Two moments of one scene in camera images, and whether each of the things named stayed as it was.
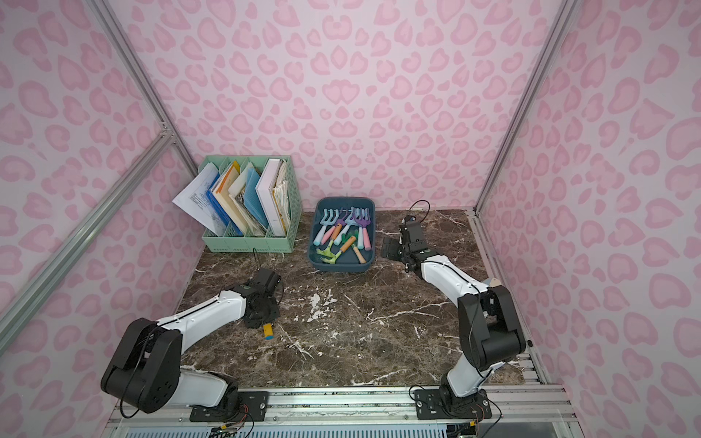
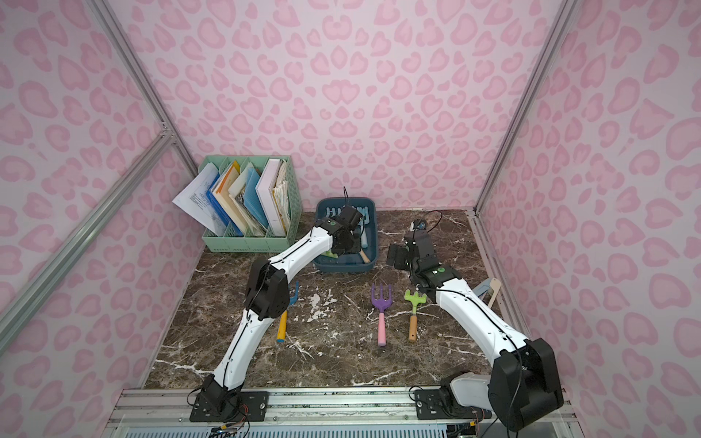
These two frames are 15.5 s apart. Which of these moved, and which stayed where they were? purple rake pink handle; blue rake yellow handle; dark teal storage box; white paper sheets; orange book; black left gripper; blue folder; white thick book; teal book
Moved: blue rake yellow handle; purple rake pink handle; black left gripper
Stayed: dark teal storage box; orange book; blue folder; white paper sheets; white thick book; teal book
